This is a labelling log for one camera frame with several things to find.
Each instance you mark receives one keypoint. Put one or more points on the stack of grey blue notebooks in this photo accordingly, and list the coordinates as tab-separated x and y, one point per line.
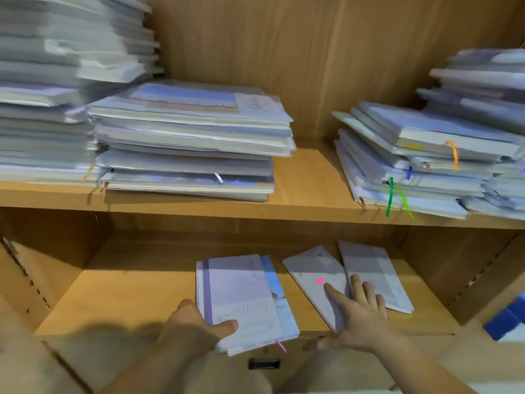
189	127

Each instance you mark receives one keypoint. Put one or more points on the lilac striped cover notebook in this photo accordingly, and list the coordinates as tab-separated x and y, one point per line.
246	295

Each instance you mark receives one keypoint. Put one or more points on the stack of large blue notebooks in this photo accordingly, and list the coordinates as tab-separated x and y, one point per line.
66	86

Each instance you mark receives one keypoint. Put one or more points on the person's right hand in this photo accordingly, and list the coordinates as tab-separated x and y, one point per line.
365	324

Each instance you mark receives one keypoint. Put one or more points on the small black shelf clip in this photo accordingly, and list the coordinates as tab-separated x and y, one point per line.
264	363

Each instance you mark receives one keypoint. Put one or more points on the person's left forearm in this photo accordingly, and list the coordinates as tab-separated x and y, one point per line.
156	373

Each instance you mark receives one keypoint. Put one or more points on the person's right forearm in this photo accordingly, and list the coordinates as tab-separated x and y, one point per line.
418	373

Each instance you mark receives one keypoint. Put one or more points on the wooden shelf unit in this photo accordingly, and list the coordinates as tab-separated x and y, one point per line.
312	184

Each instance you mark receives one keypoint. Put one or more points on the blue white small box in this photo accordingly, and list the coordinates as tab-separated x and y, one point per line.
507	320

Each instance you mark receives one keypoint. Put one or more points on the pile of small notebooks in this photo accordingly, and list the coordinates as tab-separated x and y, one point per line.
435	151

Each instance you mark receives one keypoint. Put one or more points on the person's left hand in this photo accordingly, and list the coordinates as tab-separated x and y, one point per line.
193	332

